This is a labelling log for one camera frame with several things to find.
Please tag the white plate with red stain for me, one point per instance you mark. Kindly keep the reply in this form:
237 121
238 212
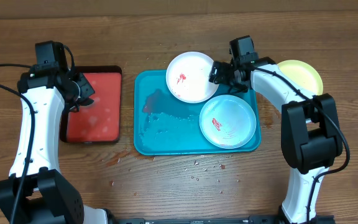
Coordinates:
187 77

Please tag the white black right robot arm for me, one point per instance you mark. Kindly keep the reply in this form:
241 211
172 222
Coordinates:
310 135

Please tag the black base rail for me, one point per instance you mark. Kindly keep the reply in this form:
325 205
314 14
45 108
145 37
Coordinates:
253 219

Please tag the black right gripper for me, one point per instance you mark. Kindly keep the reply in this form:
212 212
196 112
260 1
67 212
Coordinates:
217 73

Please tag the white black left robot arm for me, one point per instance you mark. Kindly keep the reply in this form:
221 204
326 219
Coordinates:
36 191

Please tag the light blue plate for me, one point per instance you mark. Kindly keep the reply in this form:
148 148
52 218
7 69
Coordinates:
227 121

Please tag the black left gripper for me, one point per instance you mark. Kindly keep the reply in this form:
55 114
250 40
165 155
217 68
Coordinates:
88 89

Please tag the teal plastic tray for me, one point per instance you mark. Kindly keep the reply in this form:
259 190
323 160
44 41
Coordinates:
164 125

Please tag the dark green sponge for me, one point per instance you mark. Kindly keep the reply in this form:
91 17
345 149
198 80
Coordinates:
85 102

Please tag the yellow-green plate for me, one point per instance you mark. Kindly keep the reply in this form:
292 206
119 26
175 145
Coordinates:
302 74

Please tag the red tray with dark rim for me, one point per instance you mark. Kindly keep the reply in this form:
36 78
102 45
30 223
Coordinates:
99 121

